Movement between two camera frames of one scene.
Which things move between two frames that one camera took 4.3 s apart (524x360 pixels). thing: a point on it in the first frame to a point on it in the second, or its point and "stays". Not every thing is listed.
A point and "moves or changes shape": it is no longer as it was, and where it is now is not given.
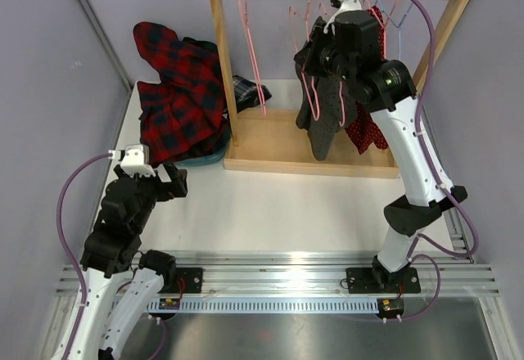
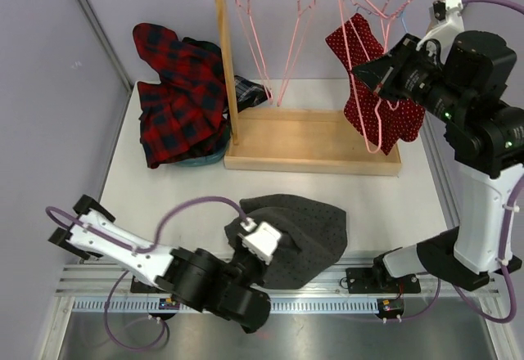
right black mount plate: [378, 281] stays
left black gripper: [177, 187] to [262, 267]
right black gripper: [318, 39] to [387, 71]
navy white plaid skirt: [246, 94] stays
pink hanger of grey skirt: [342, 123] to [349, 66]
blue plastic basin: [199, 161] stays
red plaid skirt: [184, 113] stays
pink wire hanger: [389, 17] to [395, 14]
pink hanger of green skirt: [250, 37] moves or changes shape
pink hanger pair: [303, 27] to [302, 19]
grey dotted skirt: [327, 105] to [313, 236]
